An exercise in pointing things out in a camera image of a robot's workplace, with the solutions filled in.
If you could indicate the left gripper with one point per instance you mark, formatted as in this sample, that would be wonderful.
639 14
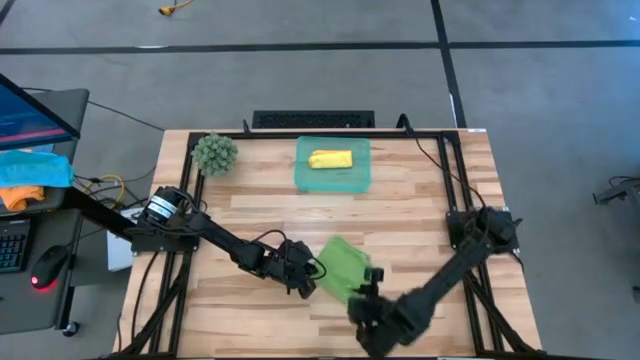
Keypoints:
299 262

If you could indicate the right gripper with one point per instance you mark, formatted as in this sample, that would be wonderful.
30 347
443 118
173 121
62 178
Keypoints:
375 320

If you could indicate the green microfiber towel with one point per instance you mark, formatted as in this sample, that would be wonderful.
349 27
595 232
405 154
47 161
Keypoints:
345 265

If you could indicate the yellow microfiber towel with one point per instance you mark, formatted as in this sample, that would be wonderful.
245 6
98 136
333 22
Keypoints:
330 160

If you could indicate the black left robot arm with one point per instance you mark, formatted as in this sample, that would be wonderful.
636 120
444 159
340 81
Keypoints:
225 240

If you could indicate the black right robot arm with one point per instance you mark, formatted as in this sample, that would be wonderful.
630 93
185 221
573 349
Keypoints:
450 275

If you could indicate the teal plastic basket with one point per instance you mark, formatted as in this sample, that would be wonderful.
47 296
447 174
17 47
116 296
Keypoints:
332 182

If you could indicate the green artificial plant ball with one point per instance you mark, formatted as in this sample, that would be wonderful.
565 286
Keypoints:
215 154

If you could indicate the black vented box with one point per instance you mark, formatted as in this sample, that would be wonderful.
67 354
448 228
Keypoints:
312 120

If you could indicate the white box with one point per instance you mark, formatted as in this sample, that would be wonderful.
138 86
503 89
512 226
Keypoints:
119 255

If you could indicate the white sticker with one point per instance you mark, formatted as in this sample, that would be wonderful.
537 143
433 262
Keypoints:
477 130

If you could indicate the black desk caster wheel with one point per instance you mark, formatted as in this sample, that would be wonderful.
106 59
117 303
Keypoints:
71 328

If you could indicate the black computer mouse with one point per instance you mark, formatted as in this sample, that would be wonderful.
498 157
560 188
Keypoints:
49 267

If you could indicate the grey rolling desk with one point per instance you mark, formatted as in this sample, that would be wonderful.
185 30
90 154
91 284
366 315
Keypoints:
35 315

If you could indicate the blue cloth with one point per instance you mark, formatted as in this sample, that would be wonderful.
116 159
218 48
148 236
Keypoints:
30 169

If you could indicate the orange cloth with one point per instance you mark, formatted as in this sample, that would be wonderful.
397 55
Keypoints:
20 196

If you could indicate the black keyboard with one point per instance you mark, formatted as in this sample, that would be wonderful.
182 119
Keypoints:
12 250

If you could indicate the computer monitor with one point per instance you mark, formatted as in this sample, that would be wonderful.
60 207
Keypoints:
25 120

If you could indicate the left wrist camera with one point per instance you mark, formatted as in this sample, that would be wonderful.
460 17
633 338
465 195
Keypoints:
307 290

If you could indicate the black aluminium table frame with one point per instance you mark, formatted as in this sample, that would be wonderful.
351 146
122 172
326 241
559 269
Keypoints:
325 135

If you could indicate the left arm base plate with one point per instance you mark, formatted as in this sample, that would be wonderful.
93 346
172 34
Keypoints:
165 246

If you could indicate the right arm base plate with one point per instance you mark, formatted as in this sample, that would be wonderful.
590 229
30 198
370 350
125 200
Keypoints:
507 245

